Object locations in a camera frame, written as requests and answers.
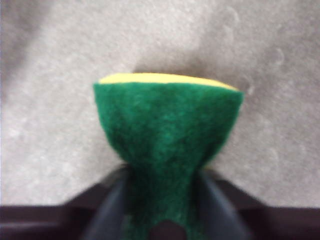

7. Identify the yellow sponge with green scourer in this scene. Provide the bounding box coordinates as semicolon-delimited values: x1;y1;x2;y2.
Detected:
92;72;245;240

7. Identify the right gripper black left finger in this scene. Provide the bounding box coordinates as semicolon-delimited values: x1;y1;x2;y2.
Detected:
0;166;133;240

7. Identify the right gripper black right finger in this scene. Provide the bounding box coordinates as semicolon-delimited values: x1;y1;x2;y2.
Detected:
189;171;320;240

